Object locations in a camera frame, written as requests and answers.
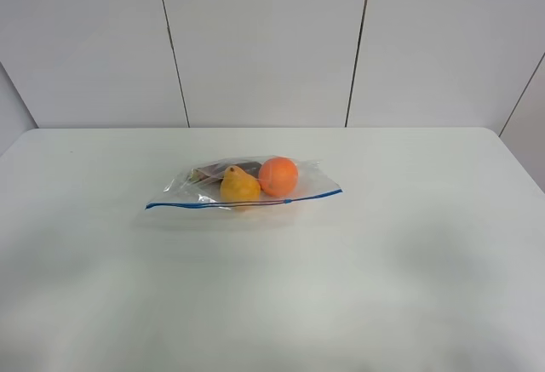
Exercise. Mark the clear zip bag blue seal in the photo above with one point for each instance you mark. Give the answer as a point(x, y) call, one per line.
point(195, 199)

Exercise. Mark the dark purple item in bag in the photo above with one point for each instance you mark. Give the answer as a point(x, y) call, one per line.
point(216, 171)

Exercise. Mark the orange fruit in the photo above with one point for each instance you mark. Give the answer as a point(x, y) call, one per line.
point(278, 176)

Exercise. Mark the yellow pear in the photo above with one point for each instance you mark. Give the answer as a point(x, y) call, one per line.
point(239, 189)

